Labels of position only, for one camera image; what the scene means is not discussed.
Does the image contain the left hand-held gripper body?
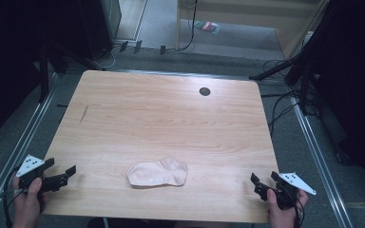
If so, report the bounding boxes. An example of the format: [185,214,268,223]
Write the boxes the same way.
[14,154,52,195]

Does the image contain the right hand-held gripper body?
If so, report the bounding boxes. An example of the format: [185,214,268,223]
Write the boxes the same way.
[269,171,317,211]

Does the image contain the person's right hand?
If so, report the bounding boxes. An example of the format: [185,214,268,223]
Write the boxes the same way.
[266,188,310,228]

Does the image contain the person's left hand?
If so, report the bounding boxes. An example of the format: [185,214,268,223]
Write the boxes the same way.
[10,176,49,228]

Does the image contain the person's lap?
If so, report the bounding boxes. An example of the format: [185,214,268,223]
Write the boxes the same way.
[86,217,236,228]

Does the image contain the black metal stand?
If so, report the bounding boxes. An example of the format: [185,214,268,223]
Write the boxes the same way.
[37,41,74,104]

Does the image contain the black tripod stand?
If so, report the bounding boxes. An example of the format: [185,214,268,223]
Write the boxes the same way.
[248,47,317,117]

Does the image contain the dark cabinet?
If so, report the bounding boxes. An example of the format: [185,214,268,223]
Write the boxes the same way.
[75,0,123,61]

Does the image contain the colourful packet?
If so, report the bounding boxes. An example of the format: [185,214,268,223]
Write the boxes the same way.
[194,20,221,35]

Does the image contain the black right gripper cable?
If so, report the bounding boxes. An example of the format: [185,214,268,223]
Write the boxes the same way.
[292,195,306,228]

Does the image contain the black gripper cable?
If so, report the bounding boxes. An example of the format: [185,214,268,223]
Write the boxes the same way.
[292,195,306,228]
[0,165,27,228]

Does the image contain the metal floor rail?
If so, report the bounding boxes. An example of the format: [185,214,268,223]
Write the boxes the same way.
[290,94,355,228]
[0,71,60,222]

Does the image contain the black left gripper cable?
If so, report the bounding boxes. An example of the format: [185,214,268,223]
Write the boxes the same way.
[0,165,27,228]

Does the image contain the black floor cables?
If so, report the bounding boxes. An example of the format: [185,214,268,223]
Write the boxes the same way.
[259,58,304,136]

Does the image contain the white floor cable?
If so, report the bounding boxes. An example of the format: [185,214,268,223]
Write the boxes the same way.
[92,44,122,71]

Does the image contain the light wooden frame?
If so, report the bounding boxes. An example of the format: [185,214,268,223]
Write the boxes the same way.
[175,0,331,60]

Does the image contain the black hanging cable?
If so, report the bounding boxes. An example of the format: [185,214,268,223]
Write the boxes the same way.
[165,0,200,53]

